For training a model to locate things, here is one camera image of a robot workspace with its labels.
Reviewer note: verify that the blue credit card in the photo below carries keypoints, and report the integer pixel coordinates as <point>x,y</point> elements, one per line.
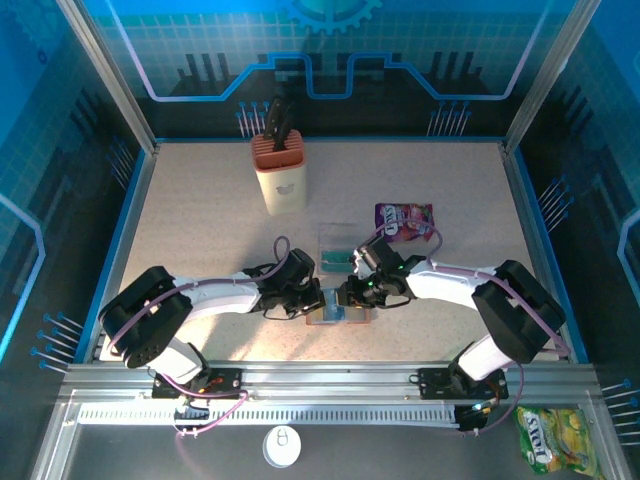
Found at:
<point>334,312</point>

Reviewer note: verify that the orange tray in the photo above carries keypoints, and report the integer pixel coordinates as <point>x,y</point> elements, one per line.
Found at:
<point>361,316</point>

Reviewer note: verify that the teal credit card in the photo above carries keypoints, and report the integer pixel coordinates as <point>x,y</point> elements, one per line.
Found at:
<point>335,267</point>

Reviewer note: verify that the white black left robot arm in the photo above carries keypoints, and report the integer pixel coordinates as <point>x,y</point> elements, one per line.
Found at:
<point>220,295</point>

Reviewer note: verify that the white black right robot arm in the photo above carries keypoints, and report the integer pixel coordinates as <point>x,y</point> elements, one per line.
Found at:
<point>450,280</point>

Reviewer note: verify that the clear acrylic card tray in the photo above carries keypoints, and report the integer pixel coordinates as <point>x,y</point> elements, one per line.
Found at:
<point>340,235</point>

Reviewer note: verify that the purple Fox's candy bag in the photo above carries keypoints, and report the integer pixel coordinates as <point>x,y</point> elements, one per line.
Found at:
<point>400,215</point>

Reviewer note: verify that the cream knife block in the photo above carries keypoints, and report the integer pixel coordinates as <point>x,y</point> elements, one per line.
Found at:
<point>282,185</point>

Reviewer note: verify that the green yellow Fox's candy bag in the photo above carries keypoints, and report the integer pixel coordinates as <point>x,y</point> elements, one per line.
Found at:
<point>555,442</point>

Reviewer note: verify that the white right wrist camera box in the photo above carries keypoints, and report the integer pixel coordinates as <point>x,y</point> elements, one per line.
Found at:
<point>361,261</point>

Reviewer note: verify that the aluminium frame rail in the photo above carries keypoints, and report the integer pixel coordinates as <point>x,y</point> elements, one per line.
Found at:
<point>325,380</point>

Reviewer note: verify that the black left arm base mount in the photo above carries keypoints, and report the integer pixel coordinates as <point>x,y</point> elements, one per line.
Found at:
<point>227,382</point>

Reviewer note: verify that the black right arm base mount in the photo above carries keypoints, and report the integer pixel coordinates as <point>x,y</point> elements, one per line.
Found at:
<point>435,382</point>

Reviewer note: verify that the aluminium side rail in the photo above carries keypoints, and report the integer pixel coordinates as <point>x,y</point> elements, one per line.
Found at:
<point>531,240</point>
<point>127,240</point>

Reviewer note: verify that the aluminium frame post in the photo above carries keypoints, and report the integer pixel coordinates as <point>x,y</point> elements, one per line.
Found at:
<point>546,80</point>
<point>114,80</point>

